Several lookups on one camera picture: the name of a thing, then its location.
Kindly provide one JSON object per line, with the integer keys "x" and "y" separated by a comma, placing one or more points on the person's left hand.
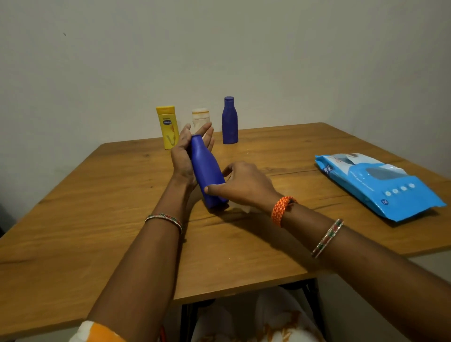
{"x": 183, "y": 158}

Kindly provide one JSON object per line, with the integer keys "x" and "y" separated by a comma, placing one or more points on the yellow bottle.
{"x": 168, "y": 128}

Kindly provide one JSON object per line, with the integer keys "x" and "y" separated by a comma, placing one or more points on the orange thread wristband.
{"x": 280, "y": 210}

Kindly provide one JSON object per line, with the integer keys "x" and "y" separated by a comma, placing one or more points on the thin beaded bangle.
{"x": 327, "y": 237}
{"x": 165, "y": 218}

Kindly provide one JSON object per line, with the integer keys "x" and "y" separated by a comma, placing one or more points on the white bottle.
{"x": 200, "y": 118}

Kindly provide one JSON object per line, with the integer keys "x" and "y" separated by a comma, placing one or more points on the blue scribbled bottle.
{"x": 208, "y": 172}
{"x": 229, "y": 121}

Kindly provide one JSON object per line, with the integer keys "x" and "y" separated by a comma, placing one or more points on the blue wet wipes pack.
{"x": 380, "y": 186}

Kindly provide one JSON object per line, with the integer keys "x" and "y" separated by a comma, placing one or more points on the white wet wipe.
{"x": 241, "y": 208}

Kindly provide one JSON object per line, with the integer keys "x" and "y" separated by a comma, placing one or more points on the person's right forearm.
{"x": 380, "y": 275}

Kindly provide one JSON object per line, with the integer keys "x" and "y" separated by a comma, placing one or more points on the person's left forearm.
{"x": 141, "y": 275}

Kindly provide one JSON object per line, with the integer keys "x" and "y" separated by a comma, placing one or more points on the person's right hand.
{"x": 246, "y": 186}

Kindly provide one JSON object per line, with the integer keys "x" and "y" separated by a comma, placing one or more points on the black metal table leg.
{"x": 188, "y": 322}
{"x": 315, "y": 303}

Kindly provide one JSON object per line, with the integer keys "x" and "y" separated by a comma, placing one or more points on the wooden table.
{"x": 88, "y": 218}

